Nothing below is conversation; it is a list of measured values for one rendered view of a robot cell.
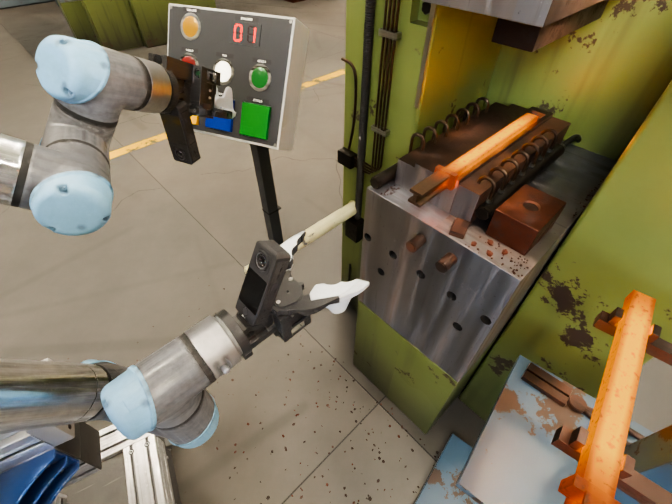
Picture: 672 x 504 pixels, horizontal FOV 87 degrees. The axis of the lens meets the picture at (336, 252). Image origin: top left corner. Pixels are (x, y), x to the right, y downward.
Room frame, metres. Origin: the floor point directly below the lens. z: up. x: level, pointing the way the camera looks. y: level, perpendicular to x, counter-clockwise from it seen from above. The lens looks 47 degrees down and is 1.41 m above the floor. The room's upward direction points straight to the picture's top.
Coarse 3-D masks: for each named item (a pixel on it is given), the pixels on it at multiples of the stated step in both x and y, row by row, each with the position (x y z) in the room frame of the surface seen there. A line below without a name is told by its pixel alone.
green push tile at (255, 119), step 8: (248, 104) 0.82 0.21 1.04; (256, 104) 0.82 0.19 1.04; (248, 112) 0.81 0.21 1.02; (256, 112) 0.81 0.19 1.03; (264, 112) 0.80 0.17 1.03; (248, 120) 0.80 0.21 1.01; (256, 120) 0.80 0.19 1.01; (264, 120) 0.79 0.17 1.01; (240, 128) 0.80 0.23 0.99; (248, 128) 0.79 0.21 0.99; (256, 128) 0.79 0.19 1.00; (264, 128) 0.78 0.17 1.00; (256, 136) 0.78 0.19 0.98; (264, 136) 0.77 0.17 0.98
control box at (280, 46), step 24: (168, 24) 0.99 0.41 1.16; (216, 24) 0.94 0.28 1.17; (264, 24) 0.90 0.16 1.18; (288, 24) 0.88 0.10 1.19; (168, 48) 0.96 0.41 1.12; (192, 48) 0.94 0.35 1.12; (216, 48) 0.92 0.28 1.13; (240, 48) 0.90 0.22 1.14; (264, 48) 0.88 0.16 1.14; (288, 48) 0.86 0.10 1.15; (240, 72) 0.87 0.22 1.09; (288, 72) 0.83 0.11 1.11; (240, 96) 0.84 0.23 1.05; (264, 96) 0.83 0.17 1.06; (288, 96) 0.82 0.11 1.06; (240, 120) 0.82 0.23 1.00; (288, 120) 0.81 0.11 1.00; (264, 144) 0.77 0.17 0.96; (288, 144) 0.80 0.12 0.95
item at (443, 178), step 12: (516, 120) 0.81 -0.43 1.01; (528, 120) 0.81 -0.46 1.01; (504, 132) 0.75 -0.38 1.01; (516, 132) 0.75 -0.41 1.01; (480, 144) 0.69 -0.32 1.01; (492, 144) 0.69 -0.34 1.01; (468, 156) 0.65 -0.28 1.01; (480, 156) 0.65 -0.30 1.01; (444, 168) 0.59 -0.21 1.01; (456, 168) 0.60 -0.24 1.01; (468, 168) 0.62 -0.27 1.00; (432, 180) 0.56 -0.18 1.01; (444, 180) 0.56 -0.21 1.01; (456, 180) 0.57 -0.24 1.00; (420, 192) 0.52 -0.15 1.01; (432, 192) 0.55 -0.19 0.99; (420, 204) 0.51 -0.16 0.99
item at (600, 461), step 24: (624, 312) 0.29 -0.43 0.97; (648, 312) 0.28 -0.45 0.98; (624, 336) 0.24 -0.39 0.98; (624, 360) 0.21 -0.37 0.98; (624, 384) 0.18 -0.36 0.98; (600, 408) 0.15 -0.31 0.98; (624, 408) 0.15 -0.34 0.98; (600, 432) 0.12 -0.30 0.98; (624, 432) 0.12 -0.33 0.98; (600, 456) 0.10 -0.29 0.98; (576, 480) 0.07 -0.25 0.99; (600, 480) 0.08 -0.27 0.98
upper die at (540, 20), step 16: (432, 0) 0.67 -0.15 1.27; (448, 0) 0.65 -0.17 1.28; (464, 0) 0.63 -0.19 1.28; (480, 0) 0.61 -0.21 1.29; (496, 0) 0.59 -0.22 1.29; (512, 0) 0.57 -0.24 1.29; (528, 0) 0.56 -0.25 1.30; (544, 0) 0.54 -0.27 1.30; (560, 0) 0.55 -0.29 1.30; (576, 0) 0.60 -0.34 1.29; (592, 0) 0.65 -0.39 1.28; (496, 16) 0.59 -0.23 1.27; (512, 16) 0.57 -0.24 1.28; (528, 16) 0.55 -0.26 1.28; (544, 16) 0.54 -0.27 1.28; (560, 16) 0.57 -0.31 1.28
